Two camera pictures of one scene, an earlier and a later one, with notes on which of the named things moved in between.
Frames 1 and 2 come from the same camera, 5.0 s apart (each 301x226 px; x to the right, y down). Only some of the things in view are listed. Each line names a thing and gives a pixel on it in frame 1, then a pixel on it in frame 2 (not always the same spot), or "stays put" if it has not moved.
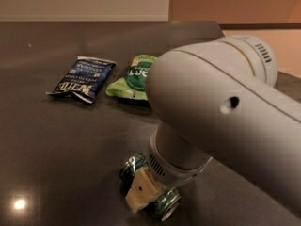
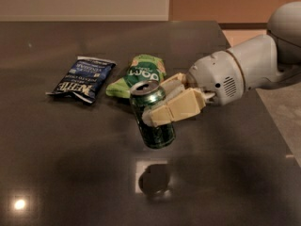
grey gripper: [166, 170] to [215, 74]
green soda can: [165, 204] to [143, 95]
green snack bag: [134, 83] stays put
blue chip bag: [86, 77] stays put
